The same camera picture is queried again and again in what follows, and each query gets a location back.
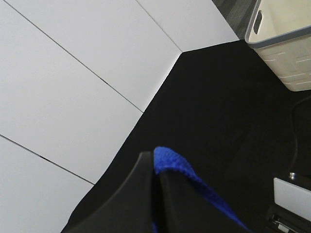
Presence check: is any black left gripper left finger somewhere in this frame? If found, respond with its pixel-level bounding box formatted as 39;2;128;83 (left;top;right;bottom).
63;152;154;233

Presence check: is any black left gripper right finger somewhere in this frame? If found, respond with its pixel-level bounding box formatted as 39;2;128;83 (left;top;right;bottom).
159;171;233;233

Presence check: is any blue microfibre towel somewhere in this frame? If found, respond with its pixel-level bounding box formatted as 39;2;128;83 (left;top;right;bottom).
154;147;249;231

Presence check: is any black table cloth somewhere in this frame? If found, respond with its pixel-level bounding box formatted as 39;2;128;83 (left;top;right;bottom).
59;39;311;233

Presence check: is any white slotted storage bin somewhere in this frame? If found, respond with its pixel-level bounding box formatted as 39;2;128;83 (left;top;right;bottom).
244;0;311;91

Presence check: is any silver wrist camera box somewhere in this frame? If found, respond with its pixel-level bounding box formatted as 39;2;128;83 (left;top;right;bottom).
264;172;311;233

